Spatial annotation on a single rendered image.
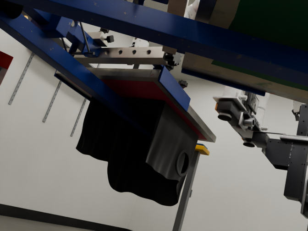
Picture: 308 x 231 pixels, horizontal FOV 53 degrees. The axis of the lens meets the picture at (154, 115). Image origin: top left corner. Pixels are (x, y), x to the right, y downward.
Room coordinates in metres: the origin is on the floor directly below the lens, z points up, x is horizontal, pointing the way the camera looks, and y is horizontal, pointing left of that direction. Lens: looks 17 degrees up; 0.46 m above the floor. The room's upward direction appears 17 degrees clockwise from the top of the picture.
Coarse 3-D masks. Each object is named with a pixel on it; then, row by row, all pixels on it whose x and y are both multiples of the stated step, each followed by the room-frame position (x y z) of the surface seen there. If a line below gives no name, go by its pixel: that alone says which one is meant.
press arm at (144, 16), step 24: (24, 0) 0.71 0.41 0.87; (48, 0) 0.68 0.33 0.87; (72, 0) 0.67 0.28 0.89; (96, 0) 0.67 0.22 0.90; (120, 0) 0.67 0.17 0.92; (96, 24) 0.72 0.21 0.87; (120, 24) 0.68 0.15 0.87; (144, 24) 0.66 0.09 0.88; (168, 24) 0.66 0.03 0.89; (192, 24) 0.66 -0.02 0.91; (192, 48) 0.69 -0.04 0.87; (216, 48) 0.66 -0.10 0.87; (240, 48) 0.65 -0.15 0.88; (264, 48) 0.65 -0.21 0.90; (288, 48) 0.65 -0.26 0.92; (264, 72) 0.70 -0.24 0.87; (288, 72) 0.66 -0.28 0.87
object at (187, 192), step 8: (200, 152) 2.01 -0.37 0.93; (208, 152) 2.01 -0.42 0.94; (192, 160) 2.00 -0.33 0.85; (192, 168) 2.00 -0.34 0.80; (192, 176) 2.00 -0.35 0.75; (184, 184) 2.01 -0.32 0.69; (184, 192) 2.00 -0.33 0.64; (184, 200) 2.00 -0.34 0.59; (184, 208) 1.99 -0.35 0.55; (176, 216) 2.01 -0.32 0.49; (184, 216) 2.02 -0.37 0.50; (176, 224) 2.00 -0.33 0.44
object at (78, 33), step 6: (78, 30) 1.07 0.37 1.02; (66, 36) 1.09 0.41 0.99; (72, 36) 1.07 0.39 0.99; (78, 36) 1.08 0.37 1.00; (72, 42) 1.12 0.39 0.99; (78, 42) 1.11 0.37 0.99; (84, 42) 1.11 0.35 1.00; (96, 42) 1.16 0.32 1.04; (78, 48) 1.16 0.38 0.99; (90, 48) 1.14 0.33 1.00; (96, 48) 1.17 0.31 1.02; (96, 54) 1.18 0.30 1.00
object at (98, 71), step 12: (96, 72) 1.29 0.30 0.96; (108, 72) 1.26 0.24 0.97; (120, 72) 1.22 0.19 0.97; (132, 72) 1.19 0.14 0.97; (144, 72) 1.16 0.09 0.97; (156, 72) 1.13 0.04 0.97; (72, 84) 1.52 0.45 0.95; (156, 84) 1.19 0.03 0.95; (168, 96) 1.28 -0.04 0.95; (180, 108) 1.38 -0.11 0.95; (192, 120) 1.50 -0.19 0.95; (204, 132) 1.64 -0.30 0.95
